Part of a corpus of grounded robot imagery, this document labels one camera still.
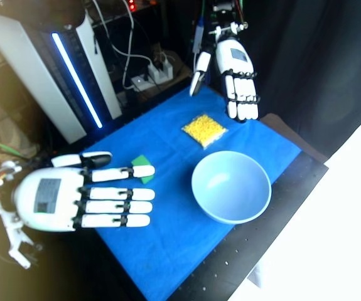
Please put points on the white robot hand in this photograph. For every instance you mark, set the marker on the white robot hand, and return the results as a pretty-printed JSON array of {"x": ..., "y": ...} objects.
[
  {"x": 42, "y": 197},
  {"x": 230, "y": 59}
]

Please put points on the bag of yellow beads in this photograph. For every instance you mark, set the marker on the bag of yellow beads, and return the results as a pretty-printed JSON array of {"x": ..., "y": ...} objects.
[{"x": 204, "y": 130}]

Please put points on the green block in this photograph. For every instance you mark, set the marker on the green block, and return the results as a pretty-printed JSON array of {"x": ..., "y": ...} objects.
[{"x": 140, "y": 160}]

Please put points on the hanging white adapter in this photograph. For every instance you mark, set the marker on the hanging white adapter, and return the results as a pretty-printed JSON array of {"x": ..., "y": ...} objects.
[{"x": 198, "y": 39}]

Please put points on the white power strip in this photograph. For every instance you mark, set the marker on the white power strip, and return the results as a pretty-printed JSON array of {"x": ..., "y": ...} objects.
[{"x": 161, "y": 71}]

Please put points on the brown board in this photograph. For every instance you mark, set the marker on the brown board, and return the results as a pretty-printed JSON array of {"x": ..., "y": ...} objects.
[{"x": 280, "y": 125}]

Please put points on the white power adapter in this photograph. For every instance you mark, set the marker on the white power adapter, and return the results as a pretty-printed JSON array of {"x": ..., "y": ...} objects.
[{"x": 141, "y": 82}]

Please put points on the black curtain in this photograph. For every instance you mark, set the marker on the black curtain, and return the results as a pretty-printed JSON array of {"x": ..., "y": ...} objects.
[{"x": 324, "y": 62}]

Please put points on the light blue bowl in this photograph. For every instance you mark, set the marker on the light blue bowl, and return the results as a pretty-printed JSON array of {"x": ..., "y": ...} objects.
[{"x": 230, "y": 188}]

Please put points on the blue cloth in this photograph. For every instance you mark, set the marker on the blue cloth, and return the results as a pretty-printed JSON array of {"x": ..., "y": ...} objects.
[{"x": 167, "y": 238}]

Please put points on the white tower with blue light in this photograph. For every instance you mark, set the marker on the white tower with blue light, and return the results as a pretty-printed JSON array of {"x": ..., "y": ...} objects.
[{"x": 26, "y": 62}]

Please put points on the dark rounded cover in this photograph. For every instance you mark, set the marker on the dark rounded cover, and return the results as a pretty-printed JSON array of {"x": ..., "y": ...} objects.
[{"x": 42, "y": 12}]

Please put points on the white panel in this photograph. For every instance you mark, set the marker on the white panel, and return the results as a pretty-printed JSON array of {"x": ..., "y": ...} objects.
[{"x": 340, "y": 219}]

